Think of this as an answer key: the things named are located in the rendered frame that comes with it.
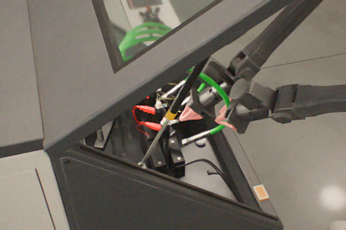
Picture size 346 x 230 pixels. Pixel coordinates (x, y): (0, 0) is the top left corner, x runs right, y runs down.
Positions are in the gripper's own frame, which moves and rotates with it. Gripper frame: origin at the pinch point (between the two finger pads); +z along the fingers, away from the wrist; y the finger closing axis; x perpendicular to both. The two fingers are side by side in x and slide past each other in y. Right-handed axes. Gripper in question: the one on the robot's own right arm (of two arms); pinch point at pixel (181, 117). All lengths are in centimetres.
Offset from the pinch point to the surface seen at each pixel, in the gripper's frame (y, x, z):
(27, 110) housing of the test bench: 49, 36, -4
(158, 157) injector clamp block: -4.8, 3.3, 15.5
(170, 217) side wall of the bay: 4.1, 37.2, 1.9
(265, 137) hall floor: -118, -97, 41
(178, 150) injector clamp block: -9.2, 0.5, 11.0
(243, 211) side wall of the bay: -14.0, 31.6, -7.5
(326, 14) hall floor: -167, -232, -10
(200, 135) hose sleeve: -0.7, 11.5, -6.3
